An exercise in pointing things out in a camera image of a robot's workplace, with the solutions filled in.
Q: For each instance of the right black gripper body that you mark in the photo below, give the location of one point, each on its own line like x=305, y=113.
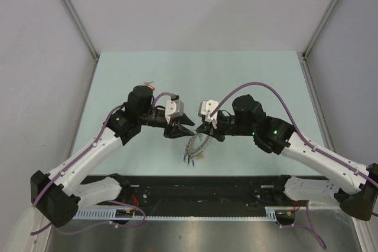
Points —
x=225, y=127

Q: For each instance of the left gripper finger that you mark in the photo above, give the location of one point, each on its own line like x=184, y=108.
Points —
x=185, y=120
x=179, y=131

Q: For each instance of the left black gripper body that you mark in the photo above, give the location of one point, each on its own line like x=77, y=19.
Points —
x=172, y=120

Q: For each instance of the large metal keyring disc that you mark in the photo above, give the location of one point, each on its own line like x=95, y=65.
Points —
x=195, y=149

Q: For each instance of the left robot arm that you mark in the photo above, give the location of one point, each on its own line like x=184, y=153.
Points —
x=122, y=124

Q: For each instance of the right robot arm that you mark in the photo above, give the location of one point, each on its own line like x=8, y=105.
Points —
x=349, y=184

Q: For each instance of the key with red tag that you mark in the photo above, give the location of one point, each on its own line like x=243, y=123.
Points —
x=150, y=84

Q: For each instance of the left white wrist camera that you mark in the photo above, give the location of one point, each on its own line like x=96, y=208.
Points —
x=174, y=108

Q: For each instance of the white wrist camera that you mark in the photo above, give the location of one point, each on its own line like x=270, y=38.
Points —
x=174, y=108
x=205, y=112

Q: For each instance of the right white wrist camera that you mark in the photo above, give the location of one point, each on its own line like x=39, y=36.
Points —
x=205, y=112

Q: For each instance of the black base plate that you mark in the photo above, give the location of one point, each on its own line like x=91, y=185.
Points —
x=199, y=196

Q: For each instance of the right frame post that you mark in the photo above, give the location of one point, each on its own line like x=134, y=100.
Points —
x=330, y=9

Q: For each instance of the frame post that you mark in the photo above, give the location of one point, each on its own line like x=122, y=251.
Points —
x=330, y=9
x=80, y=28

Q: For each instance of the slotted cable duct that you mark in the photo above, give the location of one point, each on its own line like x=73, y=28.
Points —
x=120, y=214

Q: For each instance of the left frame post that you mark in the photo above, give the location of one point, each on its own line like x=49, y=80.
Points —
x=80, y=28

